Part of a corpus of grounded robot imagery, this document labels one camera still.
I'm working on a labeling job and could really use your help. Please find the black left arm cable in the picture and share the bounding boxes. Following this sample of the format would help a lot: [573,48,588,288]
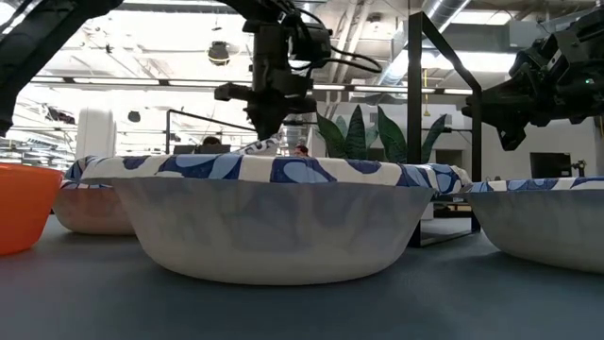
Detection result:
[301,7,383,75]

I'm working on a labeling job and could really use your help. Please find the blue-grey table mat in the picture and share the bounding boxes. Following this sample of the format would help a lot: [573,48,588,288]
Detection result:
[0,214,604,340]

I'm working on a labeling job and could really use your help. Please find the wooden shelf with black frame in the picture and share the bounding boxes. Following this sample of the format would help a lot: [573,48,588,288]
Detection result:
[164,11,482,249]

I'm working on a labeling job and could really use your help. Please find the long ceiling light strip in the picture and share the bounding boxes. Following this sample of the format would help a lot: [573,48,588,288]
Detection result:
[27,75,476,95]

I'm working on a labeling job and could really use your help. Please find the smooth silver ceiling duct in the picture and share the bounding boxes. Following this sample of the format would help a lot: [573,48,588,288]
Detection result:
[377,0,473,86]

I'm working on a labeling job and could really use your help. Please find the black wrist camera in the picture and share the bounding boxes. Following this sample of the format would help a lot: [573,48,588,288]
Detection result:
[549,7,604,58]
[288,13,334,65]

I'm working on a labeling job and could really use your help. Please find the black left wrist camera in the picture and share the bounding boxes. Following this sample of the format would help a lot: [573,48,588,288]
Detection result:
[288,13,334,65]

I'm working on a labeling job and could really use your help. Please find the orange-red plastic bowl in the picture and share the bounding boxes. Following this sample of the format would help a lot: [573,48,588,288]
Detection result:
[0,162,65,257]

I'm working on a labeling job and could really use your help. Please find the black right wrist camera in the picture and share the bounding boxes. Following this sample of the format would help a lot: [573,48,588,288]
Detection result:
[549,7,604,58]

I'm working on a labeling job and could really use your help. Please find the black wall monitor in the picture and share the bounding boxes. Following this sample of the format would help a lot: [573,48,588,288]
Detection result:
[529,151,573,179]

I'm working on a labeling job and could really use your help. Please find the white room column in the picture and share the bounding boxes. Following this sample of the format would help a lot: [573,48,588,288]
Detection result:
[75,107,118,160]

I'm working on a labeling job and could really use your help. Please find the dark background monitor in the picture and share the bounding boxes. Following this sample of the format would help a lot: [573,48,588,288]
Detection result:
[172,144,232,156]

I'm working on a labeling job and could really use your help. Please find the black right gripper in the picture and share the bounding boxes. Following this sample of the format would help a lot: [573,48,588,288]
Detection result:
[461,42,604,152]

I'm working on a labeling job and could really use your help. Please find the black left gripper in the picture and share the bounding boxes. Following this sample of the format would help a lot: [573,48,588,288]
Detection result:
[214,18,318,142]

